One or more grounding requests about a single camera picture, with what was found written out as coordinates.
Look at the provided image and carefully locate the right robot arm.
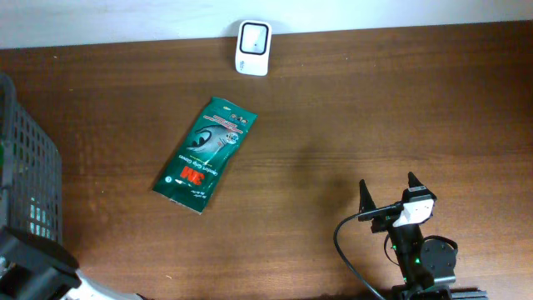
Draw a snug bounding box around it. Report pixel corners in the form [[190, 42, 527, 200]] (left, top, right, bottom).
[[358, 172, 488, 300]]

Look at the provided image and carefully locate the white barcode scanner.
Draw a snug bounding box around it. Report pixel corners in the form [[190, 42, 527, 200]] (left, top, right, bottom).
[[235, 20, 272, 77]]

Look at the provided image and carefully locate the green 3M gloves packet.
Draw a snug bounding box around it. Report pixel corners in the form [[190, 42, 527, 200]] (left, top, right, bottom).
[[152, 97, 257, 214]]

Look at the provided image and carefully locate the grey plastic mesh basket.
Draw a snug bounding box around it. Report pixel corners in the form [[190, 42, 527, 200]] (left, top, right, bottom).
[[1, 72, 62, 243]]

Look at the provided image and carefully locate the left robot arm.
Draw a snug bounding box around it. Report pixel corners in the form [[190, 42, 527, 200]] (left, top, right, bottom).
[[1, 227, 144, 300]]

